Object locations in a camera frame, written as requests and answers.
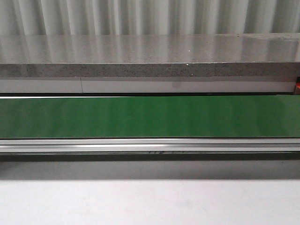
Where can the green conveyor belt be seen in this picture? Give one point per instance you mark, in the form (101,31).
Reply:
(113,128)

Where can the grey granite counter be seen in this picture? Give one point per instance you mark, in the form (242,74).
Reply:
(150,64)

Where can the white pleated curtain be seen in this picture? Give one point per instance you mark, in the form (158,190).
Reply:
(138,17)

